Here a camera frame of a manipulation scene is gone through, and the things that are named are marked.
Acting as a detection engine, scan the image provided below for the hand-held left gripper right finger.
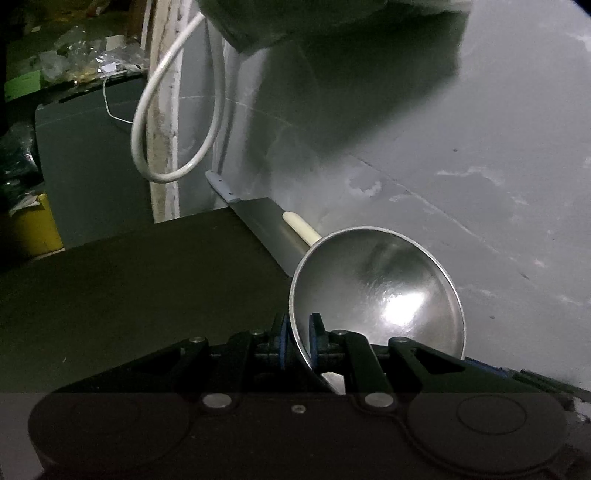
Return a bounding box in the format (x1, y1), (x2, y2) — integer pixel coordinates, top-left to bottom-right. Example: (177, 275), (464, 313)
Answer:
(308, 314), (543, 412)

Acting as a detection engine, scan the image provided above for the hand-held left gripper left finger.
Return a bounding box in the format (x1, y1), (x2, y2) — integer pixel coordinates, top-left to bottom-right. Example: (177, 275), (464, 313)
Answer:
(55, 313), (291, 412)

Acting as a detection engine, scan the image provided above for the wide steel bowl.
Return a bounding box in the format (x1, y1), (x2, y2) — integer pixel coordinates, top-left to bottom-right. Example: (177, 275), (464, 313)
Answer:
(288, 226), (466, 395)

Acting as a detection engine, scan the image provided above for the grey cleaver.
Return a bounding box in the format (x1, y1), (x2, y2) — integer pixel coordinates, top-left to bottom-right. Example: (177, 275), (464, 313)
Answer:
(205, 170), (319, 278)

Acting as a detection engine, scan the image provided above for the cream cylindrical stick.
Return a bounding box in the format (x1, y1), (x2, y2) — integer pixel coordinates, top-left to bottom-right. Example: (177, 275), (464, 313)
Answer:
(283, 211), (321, 245)

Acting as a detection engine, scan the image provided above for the grey cabinet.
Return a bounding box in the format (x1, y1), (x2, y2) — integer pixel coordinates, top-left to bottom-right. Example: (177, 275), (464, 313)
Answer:
(34, 74), (155, 250)

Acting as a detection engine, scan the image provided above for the yellow container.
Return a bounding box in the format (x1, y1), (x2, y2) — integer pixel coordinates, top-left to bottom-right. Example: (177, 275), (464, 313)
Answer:
(9, 193), (64, 257)

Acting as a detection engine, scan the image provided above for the black plastic bag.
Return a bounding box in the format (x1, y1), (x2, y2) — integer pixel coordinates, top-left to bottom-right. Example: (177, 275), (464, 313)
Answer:
(0, 122), (44, 208)

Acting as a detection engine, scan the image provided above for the dark hanging cloth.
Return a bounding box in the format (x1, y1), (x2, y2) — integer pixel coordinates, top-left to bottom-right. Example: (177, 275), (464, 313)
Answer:
(196, 0), (472, 54)

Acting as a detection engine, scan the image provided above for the pile of clear plastic packets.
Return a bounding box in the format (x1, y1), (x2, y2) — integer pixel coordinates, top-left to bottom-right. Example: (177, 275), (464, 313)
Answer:
(37, 28), (148, 84)

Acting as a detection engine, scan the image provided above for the green box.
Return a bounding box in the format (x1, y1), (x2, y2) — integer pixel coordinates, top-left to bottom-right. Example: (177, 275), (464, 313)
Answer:
(4, 69), (42, 100)

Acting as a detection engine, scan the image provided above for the white looped cable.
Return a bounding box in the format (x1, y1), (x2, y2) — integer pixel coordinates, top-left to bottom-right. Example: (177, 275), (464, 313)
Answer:
(130, 11), (227, 183)

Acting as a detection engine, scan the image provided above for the pale wooden post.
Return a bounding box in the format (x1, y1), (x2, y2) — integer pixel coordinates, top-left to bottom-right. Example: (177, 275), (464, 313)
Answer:
(147, 0), (185, 222)

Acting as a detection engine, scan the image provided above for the thin white wire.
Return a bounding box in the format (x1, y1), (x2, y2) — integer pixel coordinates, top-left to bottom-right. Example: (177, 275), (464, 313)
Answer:
(102, 76), (134, 125)

